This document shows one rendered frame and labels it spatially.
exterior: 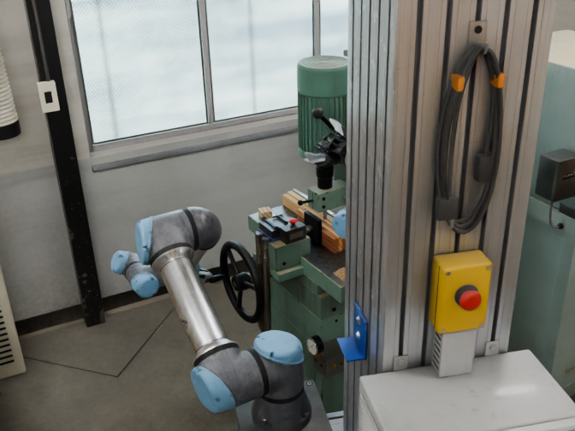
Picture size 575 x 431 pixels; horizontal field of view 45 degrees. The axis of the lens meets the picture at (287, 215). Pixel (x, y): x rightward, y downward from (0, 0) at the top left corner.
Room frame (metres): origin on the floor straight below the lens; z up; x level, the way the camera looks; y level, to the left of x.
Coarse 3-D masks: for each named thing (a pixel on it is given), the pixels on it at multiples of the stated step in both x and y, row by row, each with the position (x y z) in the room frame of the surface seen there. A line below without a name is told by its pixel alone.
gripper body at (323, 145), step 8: (328, 136) 1.91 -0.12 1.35; (336, 136) 1.88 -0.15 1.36; (320, 144) 1.90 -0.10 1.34; (328, 144) 1.88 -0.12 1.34; (336, 144) 1.85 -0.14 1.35; (344, 144) 1.83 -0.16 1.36; (328, 152) 1.87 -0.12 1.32; (336, 152) 1.84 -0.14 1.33; (344, 152) 1.85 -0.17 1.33; (336, 160) 1.88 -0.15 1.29; (344, 160) 1.82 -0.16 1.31
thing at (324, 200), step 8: (336, 184) 2.20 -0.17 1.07; (344, 184) 2.20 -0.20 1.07; (312, 192) 2.15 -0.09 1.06; (320, 192) 2.13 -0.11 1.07; (328, 192) 2.14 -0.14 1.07; (336, 192) 2.16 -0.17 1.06; (344, 192) 2.17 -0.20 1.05; (320, 200) 2.12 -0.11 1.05; (328, 200) 2.14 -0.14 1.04; (336, 200) 2.16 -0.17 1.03; (344, 200) 2.17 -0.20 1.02; (312, 208) 2.15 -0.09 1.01; (320, 208) 2.12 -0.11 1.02; (328, 208) 2.14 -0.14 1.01
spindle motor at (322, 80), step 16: (304, 64) 2.15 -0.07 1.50; (320, 64) 2.14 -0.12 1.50; (336, 64) 2.13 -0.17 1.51; (304, 80) 2.12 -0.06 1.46; (320, 80) 2.09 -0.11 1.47; (336, 80) 2.09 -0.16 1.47; (304, 96) 2.12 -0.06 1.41; (320, 96) 2.09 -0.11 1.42; (336, 96) 2.09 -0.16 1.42; (304, 112) 2.12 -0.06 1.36; (336, 112) 2.10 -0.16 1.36; (304, 128) 2.12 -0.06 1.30; (320, 128) 2.09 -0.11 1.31; (304, 144) 2.12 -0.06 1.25
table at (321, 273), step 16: (272, 208) 2.38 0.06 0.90; (256, 224) 2.27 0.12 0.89; (256, 256) 2.07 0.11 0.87; (304, 256) 2.00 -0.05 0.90; (320, 256) 2.00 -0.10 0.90; (336, 256) 2.00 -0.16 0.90; (272, 272) 1.98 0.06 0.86; (288, 272) 1.96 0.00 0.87; (304, 272) 1.99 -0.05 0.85; (320, 272) 1.90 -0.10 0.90; (336, 288) 1.82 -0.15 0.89
